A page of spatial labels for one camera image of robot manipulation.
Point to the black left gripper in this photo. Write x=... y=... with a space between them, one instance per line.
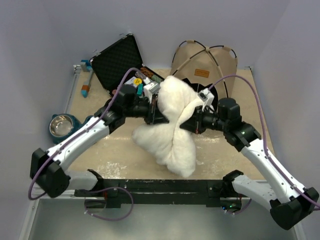
x=155 y=117

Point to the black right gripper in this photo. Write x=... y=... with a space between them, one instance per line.
x=194 y=124

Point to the white fluffy pillow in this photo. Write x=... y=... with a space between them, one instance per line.
x=172 y=146

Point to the beige fabric pet tent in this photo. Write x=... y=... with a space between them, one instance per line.
x=207 y=67

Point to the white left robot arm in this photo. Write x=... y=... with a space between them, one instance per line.
x=49 y=168

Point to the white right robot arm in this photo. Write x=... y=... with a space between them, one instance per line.
x=287 y=200

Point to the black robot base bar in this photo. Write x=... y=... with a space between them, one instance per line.
x=211 y=193

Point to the teal double pet bowl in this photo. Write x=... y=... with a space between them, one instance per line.
x=63 y=126

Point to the teal plastic clip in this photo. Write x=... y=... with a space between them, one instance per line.
x=140 y=89

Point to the green blue poker chip roll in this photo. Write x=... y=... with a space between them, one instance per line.
x=157 y=79

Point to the yellow big blind button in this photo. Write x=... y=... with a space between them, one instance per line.
x=137 y=81

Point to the white playing card deck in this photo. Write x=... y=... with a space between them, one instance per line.
x=131 y=82

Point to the red poker chip roll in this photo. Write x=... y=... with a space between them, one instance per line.
x=147 y=72

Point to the black poker chip case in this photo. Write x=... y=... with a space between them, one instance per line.
x=111 y=64

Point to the orange and teal toy block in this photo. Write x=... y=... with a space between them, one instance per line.
x=87 y=68

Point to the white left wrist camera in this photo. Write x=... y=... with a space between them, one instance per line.
x=150 y=88

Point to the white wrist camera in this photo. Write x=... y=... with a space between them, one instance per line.
x=207 y=97
x=150 y=88

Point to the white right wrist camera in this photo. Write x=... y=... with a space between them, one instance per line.
x=207 y=97

